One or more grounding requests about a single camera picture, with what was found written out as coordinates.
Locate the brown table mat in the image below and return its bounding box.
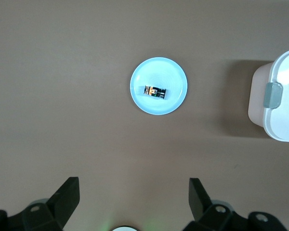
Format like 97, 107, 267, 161
0, 0, 289, 231

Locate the white lidded storage box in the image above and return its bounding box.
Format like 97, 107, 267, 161
247, 48, 289, 143

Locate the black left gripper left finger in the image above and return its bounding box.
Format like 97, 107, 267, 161
21, 177, 80, 231

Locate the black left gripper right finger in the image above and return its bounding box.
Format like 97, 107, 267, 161
183, 178, 241, 231

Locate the light blue round plate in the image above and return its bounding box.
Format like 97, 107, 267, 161
130, 56, 188, 116

